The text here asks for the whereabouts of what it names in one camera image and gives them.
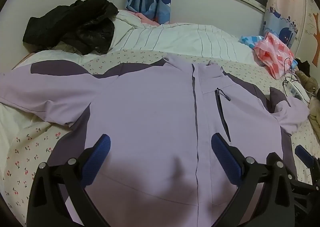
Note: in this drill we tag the white power strip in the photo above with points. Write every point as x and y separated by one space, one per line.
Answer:
296 90

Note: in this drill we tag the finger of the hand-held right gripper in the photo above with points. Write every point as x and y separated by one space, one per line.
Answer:
303 155

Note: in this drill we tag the brown cloth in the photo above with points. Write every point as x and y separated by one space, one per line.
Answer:
308 81

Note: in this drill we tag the pink checkered plastic bag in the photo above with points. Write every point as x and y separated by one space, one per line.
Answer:
270 54

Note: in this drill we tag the orange tree wall sticker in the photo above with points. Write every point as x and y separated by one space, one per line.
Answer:
316 41

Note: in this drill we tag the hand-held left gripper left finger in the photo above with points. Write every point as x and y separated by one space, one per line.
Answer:
98 157

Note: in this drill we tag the white striped duvet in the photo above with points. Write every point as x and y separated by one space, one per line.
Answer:
175 36

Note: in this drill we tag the pink cloth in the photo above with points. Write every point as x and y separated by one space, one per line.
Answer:
147 19

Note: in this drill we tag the black puffer jacket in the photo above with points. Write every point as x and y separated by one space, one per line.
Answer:
75 21

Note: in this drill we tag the blue patterned cloth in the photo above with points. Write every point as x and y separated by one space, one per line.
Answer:
250 40

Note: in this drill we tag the dark cloth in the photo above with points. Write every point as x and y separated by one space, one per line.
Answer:
303 65

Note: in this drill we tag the lilac and purple jacket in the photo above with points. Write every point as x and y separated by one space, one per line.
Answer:
150 104

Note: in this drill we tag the cherry print bed sheet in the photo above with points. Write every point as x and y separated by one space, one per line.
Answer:
30 147

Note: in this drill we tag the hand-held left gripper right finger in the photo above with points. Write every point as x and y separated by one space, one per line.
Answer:
225 159

